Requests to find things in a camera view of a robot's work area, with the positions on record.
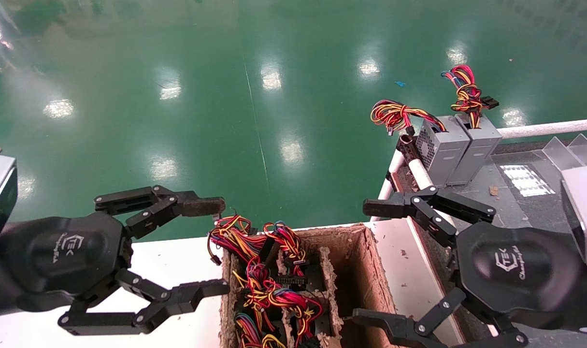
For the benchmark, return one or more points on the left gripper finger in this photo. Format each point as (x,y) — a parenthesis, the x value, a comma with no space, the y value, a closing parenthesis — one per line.
(204,206)

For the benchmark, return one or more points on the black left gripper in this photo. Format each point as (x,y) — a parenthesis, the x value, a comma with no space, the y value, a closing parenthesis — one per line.
(66,251)

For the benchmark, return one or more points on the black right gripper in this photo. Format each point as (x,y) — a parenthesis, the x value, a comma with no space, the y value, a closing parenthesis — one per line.
(515,266)

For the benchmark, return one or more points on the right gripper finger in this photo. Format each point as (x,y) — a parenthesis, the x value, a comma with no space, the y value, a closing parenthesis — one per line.
(385,208)

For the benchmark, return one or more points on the short white leg pipe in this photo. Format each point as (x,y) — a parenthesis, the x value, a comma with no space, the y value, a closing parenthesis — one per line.
(392,174)

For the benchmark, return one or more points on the brown cardboard box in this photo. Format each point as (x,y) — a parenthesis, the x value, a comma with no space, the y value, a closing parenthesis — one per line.
(370,270)

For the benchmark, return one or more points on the black pipe joint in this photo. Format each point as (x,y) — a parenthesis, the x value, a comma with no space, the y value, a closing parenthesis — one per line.
(408,147)

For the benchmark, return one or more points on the dark conveyor belt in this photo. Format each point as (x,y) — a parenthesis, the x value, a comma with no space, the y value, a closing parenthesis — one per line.
(515,203)

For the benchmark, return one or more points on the white crossbar pipe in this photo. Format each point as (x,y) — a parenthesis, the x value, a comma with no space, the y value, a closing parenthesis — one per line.
(549,128)

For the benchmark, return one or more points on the long white rail pipe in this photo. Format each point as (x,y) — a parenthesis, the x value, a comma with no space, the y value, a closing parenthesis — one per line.
(421,174)

